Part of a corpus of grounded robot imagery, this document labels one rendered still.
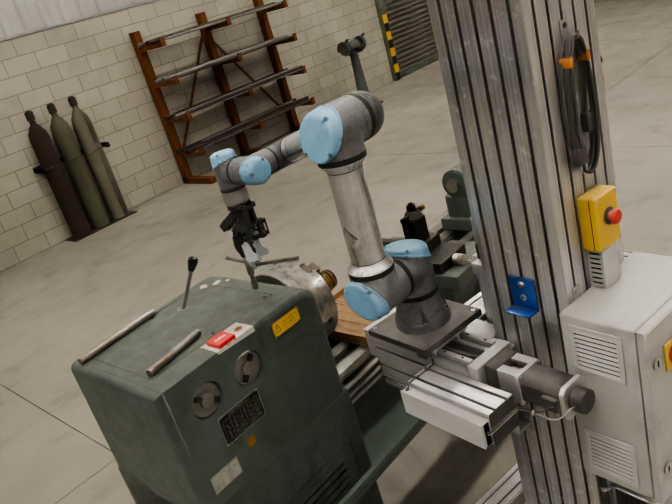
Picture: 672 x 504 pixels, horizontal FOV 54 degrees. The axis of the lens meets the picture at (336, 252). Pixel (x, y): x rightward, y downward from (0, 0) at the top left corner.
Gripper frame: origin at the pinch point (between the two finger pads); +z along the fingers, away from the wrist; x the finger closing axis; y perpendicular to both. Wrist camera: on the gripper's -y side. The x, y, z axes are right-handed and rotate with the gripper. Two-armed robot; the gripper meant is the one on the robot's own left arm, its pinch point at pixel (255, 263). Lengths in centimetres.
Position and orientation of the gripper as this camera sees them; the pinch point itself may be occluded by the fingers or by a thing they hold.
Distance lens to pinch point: 202.4
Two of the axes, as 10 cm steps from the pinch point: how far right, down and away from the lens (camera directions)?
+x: 6.3, -4.5, 6.3
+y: 7.3, 0.7, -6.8
